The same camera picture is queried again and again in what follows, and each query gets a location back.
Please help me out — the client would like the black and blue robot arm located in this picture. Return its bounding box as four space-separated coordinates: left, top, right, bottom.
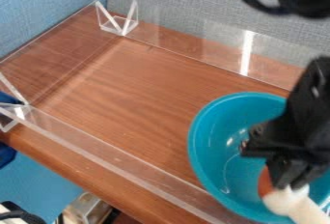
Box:
239 0 330 189

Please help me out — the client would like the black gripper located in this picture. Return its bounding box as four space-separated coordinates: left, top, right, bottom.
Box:
239 113 330 190

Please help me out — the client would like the dark blue object at left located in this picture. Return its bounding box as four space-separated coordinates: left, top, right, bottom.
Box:
0 91 19 169

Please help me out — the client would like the blue plastic bowl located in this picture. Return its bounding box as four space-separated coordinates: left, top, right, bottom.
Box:
187 92 330 224

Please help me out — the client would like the white and orange toy mushroom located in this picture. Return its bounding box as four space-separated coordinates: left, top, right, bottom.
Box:
258 167 330 224

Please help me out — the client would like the clear acrylic table barrier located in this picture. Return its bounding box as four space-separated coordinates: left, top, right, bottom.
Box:
0 3 317 224

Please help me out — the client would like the clear acrylic corner bracket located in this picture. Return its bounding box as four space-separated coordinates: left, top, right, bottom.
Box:
94 1 139 37

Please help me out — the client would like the black and white wheel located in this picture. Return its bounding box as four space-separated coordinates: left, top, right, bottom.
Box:
0 201 46 224

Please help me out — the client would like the metal frame under table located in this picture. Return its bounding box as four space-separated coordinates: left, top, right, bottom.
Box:
54 192 112 224

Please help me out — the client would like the clear acrylic left bracket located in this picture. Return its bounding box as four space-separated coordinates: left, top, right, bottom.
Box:
0 72 31 132

